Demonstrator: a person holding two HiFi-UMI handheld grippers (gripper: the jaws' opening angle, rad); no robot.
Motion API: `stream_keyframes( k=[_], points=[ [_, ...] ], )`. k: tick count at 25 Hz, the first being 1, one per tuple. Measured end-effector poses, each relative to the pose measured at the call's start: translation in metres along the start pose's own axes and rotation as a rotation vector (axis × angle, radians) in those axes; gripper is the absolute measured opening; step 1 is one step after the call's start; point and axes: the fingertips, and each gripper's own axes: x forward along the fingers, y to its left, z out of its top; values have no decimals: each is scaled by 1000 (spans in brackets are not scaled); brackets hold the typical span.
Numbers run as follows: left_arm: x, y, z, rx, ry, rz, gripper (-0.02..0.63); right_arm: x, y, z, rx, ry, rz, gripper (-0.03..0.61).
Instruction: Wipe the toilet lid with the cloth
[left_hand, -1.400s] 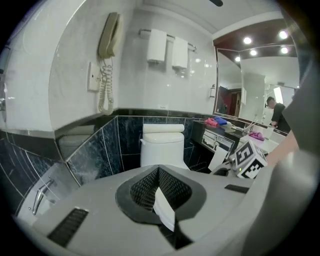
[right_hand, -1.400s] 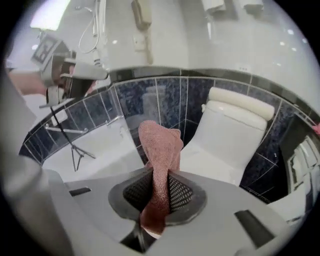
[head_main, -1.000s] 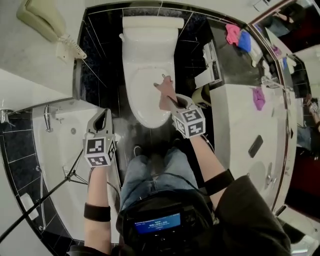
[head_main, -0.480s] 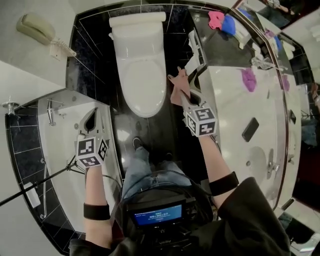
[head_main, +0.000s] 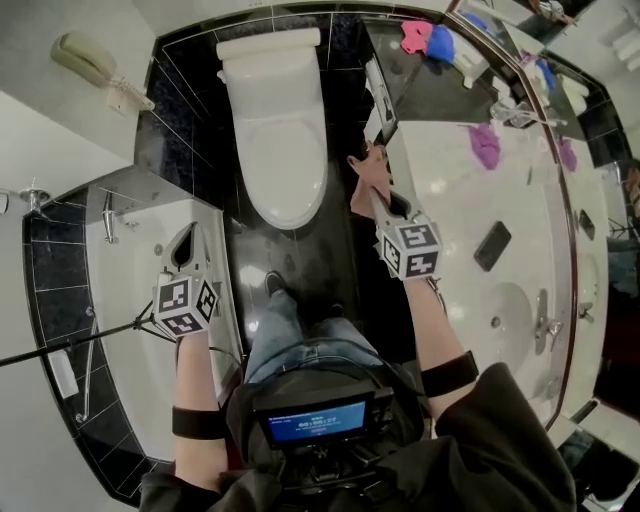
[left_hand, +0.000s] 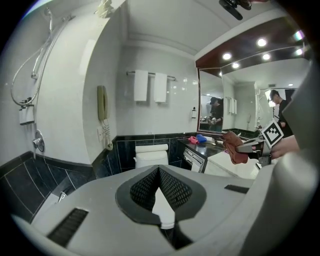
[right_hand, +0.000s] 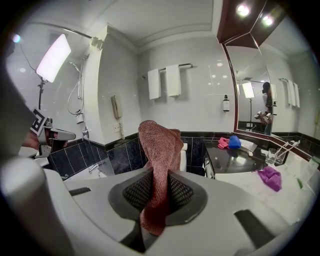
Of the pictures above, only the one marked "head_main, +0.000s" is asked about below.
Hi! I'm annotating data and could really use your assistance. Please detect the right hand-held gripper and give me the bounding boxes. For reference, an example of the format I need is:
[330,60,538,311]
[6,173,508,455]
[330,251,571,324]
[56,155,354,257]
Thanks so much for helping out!
[368,185,444,280]

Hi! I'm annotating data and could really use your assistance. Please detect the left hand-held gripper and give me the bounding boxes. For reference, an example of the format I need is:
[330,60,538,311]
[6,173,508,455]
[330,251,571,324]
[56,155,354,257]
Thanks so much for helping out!
[151,222,221,339]

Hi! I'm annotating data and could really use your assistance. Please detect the brown cloth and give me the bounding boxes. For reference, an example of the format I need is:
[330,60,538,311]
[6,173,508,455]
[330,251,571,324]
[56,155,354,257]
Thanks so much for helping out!
[348,139,394,219]

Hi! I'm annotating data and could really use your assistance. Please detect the white toilet lid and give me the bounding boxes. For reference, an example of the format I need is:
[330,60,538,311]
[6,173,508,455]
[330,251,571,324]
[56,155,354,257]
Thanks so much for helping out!
[238,118,329,231]

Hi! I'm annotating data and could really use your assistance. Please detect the person's left forearm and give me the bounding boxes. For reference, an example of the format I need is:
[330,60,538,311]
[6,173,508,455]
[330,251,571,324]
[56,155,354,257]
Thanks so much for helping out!
[172,329,226,494]

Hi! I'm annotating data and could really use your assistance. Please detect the person's right forearm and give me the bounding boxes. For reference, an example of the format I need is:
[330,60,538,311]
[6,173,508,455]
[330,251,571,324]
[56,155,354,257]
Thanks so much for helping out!
[402,274,479,421]

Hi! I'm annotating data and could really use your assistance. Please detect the white toilet paper sheet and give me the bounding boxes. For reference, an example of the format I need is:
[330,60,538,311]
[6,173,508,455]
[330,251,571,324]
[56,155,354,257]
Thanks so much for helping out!
[362,107,386,146]

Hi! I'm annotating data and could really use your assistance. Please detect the chrome toilet paper holder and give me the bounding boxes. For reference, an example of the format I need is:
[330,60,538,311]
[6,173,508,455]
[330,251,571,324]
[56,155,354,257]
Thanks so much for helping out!
[363,54,399,141]

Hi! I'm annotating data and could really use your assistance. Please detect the white bathtub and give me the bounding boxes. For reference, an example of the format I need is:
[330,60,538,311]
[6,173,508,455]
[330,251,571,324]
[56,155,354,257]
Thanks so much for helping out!
[87,197,246,461]

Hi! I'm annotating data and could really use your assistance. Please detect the black tripod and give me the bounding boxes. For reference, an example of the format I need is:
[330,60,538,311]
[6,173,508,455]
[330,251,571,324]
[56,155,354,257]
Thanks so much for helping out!
[0,299,179,369]

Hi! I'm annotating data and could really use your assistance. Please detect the black smartphone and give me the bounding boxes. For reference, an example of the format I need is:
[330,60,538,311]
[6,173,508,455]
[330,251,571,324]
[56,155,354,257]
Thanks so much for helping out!
[473,220,513,273]

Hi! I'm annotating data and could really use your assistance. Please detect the purple cloth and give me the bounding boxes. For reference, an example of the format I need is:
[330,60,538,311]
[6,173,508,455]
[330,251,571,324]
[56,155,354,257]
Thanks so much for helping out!
[467,123,502,171]

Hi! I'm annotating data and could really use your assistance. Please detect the person's legs in blue jeans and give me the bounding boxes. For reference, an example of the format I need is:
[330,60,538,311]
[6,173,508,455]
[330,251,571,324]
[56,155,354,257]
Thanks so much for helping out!
[244,289,386,386]

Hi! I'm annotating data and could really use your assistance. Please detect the chrome grab bar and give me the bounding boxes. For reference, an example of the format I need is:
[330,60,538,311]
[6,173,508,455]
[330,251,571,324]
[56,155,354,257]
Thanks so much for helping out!
[74,307,100,424]

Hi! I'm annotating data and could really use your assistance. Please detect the white sink basin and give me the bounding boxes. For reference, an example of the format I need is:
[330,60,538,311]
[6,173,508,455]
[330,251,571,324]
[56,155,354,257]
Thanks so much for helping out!
[487,282,534,371]

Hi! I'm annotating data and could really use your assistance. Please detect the white tray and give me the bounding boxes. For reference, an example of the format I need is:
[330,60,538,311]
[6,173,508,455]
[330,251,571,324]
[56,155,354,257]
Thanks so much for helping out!
[455,42,490,89]

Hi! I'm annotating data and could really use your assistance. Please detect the blue cloth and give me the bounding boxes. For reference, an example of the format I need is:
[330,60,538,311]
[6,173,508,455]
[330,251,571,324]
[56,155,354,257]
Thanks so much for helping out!
[424,24,457,64]

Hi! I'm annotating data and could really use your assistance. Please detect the pink cloth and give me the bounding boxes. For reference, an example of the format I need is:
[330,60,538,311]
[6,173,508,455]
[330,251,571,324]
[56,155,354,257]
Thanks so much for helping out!
[400,20,434,55]

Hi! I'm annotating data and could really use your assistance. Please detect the black elastic armband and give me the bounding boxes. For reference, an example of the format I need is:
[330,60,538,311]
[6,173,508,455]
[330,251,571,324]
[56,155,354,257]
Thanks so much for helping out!
[419,350,480,399]
[171,405,226,441]

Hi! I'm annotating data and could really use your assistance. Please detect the white rectangular soap dish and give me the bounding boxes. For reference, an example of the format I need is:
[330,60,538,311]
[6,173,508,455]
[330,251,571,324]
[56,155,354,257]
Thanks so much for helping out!
[47,349,80,399]

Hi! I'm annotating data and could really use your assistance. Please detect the chrome sink faucet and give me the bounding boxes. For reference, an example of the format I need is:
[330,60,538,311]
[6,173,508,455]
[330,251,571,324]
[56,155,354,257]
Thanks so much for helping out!
[533,288,564,356]

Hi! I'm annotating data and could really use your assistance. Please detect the person's black jacket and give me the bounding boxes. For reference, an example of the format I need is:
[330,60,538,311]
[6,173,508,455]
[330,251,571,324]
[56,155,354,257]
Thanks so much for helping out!
[137,362,576,512]

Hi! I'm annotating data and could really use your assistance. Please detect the white telephone wall socket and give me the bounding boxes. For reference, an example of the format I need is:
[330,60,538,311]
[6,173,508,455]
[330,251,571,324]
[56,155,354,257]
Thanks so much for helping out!
[107,92,132,119]

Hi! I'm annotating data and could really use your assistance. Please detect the chrome towel ring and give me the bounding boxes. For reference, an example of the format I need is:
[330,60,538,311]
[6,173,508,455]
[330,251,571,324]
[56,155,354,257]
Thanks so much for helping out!
[0,177,51,216]

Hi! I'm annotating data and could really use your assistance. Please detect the black chest-mounted recorder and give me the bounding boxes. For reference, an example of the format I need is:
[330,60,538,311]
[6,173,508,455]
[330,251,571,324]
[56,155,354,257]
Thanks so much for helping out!
[252,387,396,451]

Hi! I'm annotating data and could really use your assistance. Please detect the beige wall telephone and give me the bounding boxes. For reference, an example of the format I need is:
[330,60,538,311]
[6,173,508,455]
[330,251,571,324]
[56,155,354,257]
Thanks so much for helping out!
[49,32,156,114]

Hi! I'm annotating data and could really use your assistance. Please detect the framed wall mirror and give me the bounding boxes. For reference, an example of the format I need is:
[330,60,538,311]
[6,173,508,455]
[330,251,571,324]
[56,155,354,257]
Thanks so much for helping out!
[542,0,640,436]

